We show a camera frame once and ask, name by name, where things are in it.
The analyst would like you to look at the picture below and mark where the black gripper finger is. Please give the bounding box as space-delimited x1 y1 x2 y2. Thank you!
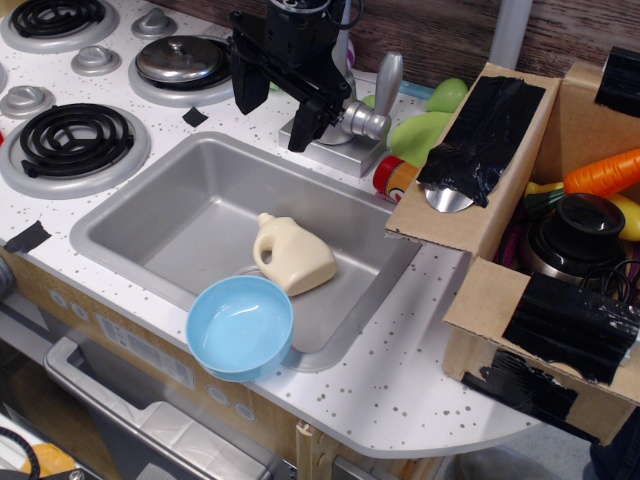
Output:
288 97 340 152
231 45 271 115

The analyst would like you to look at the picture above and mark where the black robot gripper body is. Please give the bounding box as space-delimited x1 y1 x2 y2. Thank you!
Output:
229 1 351 103

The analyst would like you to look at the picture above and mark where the light blue plastic bowl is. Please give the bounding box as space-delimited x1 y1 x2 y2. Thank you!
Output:
185 275 294 382

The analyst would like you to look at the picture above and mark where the silver toy faucet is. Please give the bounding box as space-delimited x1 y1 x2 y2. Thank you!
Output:
302 2 403 178

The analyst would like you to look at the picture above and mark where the black tape square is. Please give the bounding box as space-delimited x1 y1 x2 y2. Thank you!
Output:
182 107 208 128

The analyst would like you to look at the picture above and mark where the silver pot lid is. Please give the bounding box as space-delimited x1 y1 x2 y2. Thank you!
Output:
135 35 223 83

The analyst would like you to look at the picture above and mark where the green plastic toy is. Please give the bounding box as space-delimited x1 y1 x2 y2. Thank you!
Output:
388 78 469 167

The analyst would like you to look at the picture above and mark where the red orange toy bottle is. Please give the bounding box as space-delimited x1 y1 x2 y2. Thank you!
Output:
373 155 418 203

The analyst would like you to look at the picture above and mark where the grey stove knob top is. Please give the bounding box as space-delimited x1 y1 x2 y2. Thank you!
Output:
131 9 178 40

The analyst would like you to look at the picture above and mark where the grey stove knob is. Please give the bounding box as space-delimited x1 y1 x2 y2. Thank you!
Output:
71 45 121 77
131 9 178 40
1 85 55 119

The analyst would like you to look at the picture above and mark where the cream toy detergent bottle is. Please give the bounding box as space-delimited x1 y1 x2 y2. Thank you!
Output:
253 213 337 297

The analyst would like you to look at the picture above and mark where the grey toy sink basin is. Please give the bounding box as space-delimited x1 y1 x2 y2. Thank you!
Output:
70 132 418 372

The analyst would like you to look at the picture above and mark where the grey stove knob middle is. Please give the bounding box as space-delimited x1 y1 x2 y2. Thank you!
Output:
71 45 121 77

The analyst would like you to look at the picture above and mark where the front black coil burner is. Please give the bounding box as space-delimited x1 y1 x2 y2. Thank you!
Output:
1 103 151 200

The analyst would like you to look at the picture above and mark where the black coil burner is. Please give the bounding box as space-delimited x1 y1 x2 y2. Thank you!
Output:
1 103 151 200
1 0 119 54

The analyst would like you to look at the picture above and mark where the white vertical pole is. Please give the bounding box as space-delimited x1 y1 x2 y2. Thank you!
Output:
488 0 533 70

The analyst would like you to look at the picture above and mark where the rear black coil burner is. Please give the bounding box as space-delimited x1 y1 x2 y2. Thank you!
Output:
1 0 119 54

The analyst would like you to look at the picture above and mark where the grey stove knob left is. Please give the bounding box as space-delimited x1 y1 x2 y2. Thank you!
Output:
1 85 55 119

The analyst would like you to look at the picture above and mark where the black tape strip left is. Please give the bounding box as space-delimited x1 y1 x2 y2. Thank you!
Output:
5 220 51 253

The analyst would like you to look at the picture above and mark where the black round lidded pot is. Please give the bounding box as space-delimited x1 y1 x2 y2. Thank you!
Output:
519 193 626 284

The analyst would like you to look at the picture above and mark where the orange toy carrot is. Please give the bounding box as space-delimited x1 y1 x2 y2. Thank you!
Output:
563 148 639 197

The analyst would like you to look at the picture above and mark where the brown cardboard box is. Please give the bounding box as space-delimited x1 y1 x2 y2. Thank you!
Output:
386 63 639 445

